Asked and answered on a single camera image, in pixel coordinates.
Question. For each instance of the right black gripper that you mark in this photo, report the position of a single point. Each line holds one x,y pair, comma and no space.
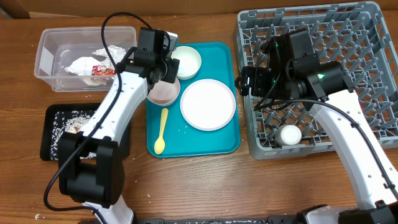
246,83

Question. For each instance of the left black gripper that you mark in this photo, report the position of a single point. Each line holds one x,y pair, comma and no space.
173,65

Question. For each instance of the pink bowl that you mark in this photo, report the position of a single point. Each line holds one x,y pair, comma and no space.
164,93

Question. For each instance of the pale green bowl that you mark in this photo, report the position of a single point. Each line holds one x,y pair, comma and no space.
190,62

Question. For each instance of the white paper cup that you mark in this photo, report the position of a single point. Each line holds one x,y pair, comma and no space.
288,135

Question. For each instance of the red snack wrapper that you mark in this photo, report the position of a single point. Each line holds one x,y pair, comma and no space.
102,70

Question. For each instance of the white napkin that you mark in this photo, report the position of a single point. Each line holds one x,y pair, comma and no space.
83,67

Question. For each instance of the white rice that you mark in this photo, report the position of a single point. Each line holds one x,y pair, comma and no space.
67,121

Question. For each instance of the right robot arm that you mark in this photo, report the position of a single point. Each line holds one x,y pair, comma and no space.
294,74

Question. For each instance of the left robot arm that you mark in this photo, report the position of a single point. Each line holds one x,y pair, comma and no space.
90,164

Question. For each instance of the grey dishwasher rack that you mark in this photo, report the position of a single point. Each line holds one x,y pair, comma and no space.
354,34

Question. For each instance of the black waste tray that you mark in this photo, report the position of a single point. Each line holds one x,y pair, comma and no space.
49,118

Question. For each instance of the teal serving tray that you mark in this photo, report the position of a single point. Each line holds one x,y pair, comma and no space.
183,140

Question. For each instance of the white round plate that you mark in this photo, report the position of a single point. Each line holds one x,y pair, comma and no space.
208,105

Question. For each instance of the yellow plastic spoon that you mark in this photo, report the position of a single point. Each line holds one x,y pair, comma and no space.
159,145

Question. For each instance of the clear plastic bin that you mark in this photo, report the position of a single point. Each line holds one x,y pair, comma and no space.
58,48

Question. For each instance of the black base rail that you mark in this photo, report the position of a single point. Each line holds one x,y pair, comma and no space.
273,219

